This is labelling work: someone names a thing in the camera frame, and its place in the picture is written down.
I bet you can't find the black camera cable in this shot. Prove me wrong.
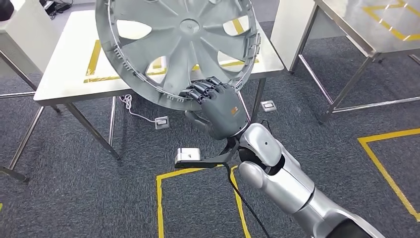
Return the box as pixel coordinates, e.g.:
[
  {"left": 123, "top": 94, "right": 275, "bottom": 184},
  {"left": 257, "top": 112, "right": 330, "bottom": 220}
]
[{"left": 223, "top": 162, "right": 271, "bottom": 238}]

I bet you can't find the white floor power socket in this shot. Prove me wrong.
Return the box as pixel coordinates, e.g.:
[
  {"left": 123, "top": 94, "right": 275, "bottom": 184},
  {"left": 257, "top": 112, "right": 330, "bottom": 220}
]
[
  {"left": 154, "top": 116, "right": 170, "bottom": 130},
  {"left": 261, "top": 100, "right": 277, "bottom": 113}
]

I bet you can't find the white side table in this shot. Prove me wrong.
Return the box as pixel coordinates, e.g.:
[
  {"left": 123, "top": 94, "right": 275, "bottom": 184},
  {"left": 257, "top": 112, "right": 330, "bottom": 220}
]
[{"left": 0, "top": 0, "right": 61, "bottom": 114}]

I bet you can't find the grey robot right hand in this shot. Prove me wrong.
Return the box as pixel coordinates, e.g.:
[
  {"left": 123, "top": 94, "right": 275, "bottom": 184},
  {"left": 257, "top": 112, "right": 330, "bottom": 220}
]
[{"left": 178, "top": 76, "right": 250, "bottom": 141}]

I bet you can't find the silver plastic wheel hubcap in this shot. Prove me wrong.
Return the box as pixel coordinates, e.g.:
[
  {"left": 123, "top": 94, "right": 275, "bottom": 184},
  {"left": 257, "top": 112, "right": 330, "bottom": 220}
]
[{"left": 95, "top": 0, "right": 262, "bottom": 112}]

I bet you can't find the stainless steel workbench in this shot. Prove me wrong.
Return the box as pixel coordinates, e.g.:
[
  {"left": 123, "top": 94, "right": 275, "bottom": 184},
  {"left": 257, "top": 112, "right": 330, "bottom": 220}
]
[
  {"left": 0, "top": 9, "right": 285, "bottom": 183},
  {"left": 290, "top": 0, "right": 420, "bottom": 125}
]

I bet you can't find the white power cable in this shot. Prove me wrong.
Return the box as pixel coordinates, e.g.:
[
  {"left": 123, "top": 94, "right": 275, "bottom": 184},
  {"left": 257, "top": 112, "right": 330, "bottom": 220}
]
[{"left": 118, "top": 94, "right": 158, "bottom": 124}]

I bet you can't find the black cable bundle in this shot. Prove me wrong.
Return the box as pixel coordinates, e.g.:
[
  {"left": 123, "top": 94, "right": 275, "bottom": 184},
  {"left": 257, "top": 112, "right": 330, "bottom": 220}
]
[{"left": 39, "top": 0, "right": 73, "bottom": 15}]

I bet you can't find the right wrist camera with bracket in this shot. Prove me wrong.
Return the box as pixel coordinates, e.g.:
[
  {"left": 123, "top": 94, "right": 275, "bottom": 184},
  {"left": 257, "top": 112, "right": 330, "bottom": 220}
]
[{"left": 174, "top": 138, "right": 240, "bottom": 170}]

